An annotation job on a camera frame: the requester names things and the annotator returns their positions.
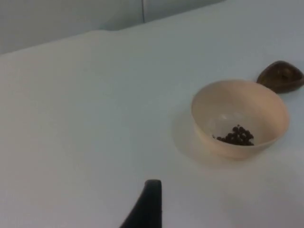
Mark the coffee beans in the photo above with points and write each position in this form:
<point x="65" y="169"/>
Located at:
<point x="237" y="137"/>

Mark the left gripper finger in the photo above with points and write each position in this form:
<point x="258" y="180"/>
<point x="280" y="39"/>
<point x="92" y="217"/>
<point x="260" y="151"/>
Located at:
<point x="148" y="209"/>

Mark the pale wooden bowl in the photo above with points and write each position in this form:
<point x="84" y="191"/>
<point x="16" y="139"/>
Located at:
<point x="213" y="107"/>

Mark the dark wooden cup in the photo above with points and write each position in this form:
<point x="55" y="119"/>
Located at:
<point x="275" y="78"/>

